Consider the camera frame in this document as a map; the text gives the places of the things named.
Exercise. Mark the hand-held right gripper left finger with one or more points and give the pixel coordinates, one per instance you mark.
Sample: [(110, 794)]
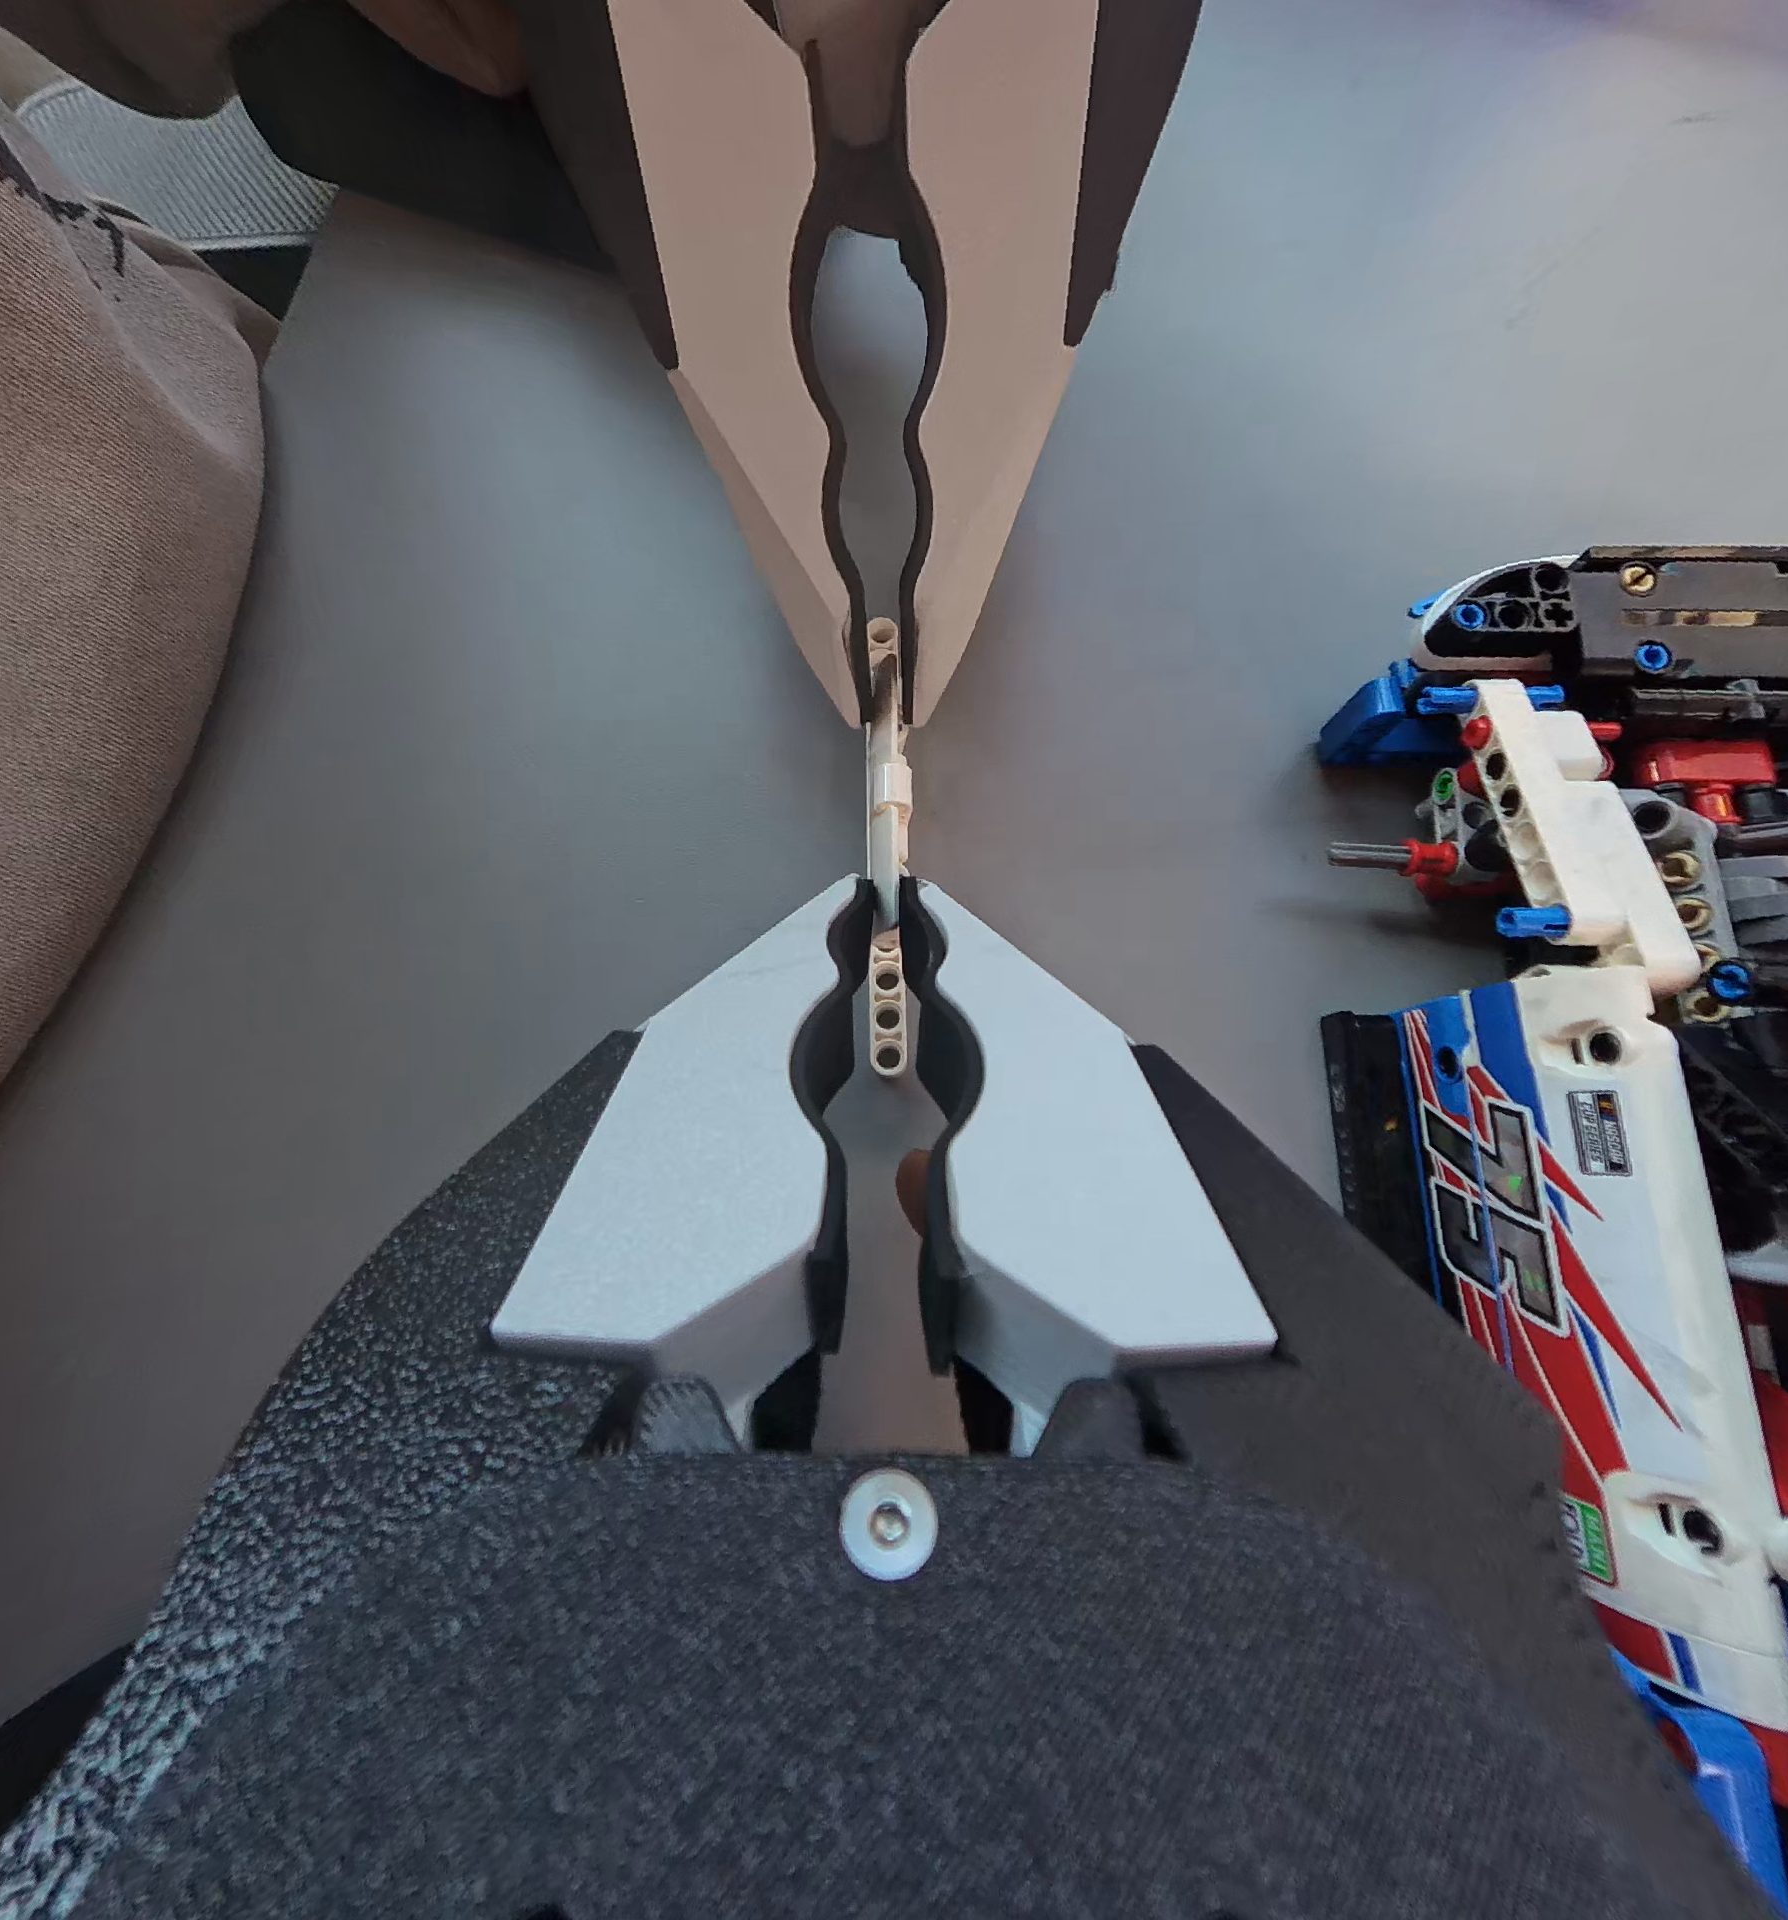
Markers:
[(653, 1199)]

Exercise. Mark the toy brick race car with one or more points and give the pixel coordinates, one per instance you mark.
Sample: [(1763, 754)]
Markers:
[(1569, 901)]

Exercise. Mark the person's beige sweatshirt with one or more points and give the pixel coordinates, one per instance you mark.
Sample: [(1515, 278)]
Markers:
[(68, 599)]

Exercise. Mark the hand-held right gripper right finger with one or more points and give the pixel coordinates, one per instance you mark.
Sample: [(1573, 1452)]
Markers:
[(1104, 1199)]

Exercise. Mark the white toy brick beam assembly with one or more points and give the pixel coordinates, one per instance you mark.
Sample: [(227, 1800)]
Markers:
[(888, 796)]

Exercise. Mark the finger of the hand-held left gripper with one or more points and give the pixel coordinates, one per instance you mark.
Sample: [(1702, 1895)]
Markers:
[(1008, 224), (712, 224)]

